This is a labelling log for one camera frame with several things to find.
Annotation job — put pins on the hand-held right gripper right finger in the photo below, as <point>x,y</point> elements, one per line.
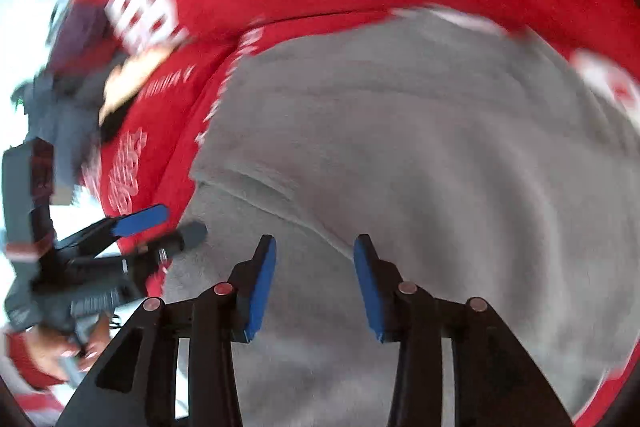
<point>371,297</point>

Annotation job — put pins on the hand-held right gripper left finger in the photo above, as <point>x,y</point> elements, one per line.
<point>260,292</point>

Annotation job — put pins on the cream cloth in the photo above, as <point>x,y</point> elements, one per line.
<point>132,77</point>

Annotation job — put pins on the black cloth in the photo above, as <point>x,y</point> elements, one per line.
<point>117,122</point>

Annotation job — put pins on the grey-blue cloth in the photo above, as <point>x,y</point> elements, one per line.
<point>60,132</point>

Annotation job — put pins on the grey fleece garment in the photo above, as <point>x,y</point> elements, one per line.
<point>400,132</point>

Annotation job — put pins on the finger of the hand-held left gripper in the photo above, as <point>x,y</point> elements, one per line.
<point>187,234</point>
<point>142,219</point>

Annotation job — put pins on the purple cloth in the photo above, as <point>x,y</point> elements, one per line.
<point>85,29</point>

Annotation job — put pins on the person's left hand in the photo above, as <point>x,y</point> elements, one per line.
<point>57,352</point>

